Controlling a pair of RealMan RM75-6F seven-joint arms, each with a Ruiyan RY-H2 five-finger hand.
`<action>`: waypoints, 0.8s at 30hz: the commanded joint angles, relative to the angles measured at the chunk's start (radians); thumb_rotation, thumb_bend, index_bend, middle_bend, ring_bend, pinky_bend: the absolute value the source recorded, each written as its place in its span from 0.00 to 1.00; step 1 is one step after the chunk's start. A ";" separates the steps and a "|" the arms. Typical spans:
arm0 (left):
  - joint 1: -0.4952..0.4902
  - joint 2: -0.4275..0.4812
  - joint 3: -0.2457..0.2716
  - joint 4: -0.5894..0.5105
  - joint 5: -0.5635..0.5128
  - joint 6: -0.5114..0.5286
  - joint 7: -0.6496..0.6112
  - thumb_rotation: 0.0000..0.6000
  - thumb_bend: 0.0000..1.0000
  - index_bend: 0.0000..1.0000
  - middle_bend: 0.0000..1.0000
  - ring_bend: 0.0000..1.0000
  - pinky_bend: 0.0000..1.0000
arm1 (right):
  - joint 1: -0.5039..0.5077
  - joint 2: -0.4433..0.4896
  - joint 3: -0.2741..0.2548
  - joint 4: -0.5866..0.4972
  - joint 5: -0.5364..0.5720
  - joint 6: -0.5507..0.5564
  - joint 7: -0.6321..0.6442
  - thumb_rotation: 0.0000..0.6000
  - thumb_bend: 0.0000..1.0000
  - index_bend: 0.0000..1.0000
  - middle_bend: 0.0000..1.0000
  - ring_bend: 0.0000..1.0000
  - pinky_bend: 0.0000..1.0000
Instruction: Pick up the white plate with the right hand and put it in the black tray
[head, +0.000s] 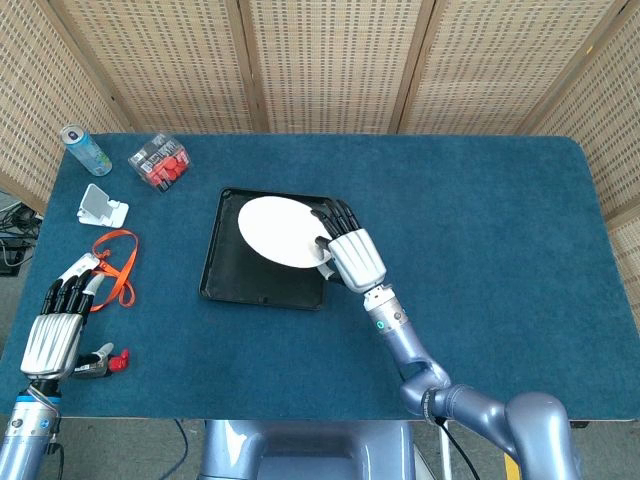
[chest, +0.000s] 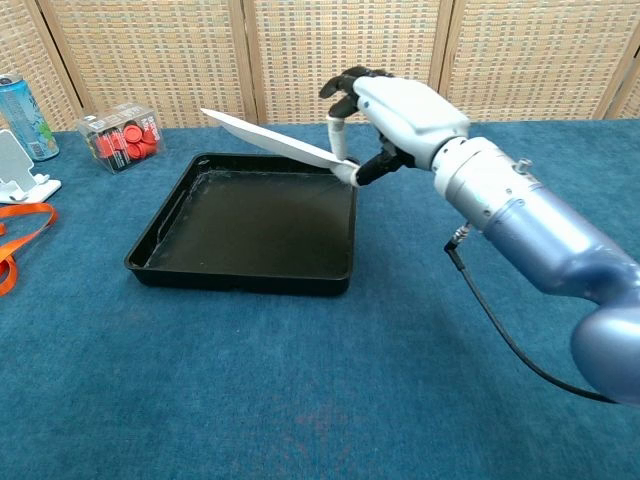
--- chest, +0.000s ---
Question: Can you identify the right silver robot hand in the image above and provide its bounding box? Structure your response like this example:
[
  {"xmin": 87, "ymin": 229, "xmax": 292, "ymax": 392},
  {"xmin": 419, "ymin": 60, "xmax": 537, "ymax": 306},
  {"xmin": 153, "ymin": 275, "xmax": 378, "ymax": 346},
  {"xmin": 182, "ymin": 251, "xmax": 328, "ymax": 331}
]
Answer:
[{"xmin": 318, "ymin": 65, "xmax": 471, "ymax": 188}]

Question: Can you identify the white round plate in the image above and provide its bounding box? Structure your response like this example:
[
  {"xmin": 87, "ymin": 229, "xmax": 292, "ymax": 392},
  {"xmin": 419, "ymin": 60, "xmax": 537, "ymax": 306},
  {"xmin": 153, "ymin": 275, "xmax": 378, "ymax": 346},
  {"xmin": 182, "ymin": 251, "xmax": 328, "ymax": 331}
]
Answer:
[{"xmin": 200, "ymin": 107, "xmax": 357, "ymax": 176}]

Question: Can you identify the black square tray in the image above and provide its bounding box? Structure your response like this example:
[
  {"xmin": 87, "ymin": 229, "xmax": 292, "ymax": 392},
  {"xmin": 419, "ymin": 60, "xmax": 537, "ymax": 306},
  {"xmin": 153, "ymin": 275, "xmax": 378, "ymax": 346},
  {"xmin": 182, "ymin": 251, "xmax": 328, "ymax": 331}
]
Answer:
[{"xmin": 123, "ymin": 152, "xmax": 361, "ymax": 299}]

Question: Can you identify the woven folding screen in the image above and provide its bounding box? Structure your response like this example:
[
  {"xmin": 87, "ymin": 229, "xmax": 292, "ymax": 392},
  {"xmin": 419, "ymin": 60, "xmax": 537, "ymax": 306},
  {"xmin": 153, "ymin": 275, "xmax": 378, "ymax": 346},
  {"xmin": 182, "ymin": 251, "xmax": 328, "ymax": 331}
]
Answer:
[{"xmin": 0, "ymin": 0, "xmax": 640, "ymax": 133}]

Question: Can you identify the clear box of red caps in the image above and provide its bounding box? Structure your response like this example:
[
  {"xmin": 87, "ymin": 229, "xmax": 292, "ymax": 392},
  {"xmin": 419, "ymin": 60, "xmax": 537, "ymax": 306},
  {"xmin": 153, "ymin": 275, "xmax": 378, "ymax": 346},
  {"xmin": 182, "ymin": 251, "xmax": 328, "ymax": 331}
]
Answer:
[{"xmin": 77, "ymin": 101, "xmax": 167, "ymax": 175}]

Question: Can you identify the blue table cloth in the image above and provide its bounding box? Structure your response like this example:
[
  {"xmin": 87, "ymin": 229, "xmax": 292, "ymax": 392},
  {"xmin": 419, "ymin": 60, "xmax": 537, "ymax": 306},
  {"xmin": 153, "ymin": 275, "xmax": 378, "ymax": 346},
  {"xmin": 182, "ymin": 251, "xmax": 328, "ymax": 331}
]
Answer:
[{"xmin": 0, "ymin": 117, "xmax": 640, "ymax": 480}]

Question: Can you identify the blue drink can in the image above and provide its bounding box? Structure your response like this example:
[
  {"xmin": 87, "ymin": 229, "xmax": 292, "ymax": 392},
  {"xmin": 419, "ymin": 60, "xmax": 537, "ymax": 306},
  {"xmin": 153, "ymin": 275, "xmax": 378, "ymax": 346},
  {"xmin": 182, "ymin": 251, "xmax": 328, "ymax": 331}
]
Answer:
[{"xmin": 0, "ymin": 73, "xmax": 60, "ymax": 163}]

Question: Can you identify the white phone stand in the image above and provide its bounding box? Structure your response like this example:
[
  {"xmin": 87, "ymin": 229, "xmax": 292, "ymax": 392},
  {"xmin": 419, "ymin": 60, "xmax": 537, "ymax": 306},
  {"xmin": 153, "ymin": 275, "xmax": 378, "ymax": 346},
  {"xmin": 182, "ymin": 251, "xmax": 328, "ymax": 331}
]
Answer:
[{"xmin": 0, "ymin": 128, "xmax": 63, "ymax": 205}]

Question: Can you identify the orange ribbon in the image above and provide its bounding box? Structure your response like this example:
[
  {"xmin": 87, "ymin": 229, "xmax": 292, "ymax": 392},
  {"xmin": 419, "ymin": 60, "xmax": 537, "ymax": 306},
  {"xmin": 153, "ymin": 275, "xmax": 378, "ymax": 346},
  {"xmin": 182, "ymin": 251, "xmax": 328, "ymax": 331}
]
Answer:
[{"xmin": 0, "ymin": 202, "xmax": 60, "ymax": 297}]

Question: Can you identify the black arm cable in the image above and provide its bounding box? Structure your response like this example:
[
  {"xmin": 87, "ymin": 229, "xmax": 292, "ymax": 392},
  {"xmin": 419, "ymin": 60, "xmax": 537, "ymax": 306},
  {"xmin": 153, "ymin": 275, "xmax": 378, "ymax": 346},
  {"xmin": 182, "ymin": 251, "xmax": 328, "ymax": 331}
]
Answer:
[{"xmin": 444, "ymin": 224, "xmax": 621, "ymax": 405}]

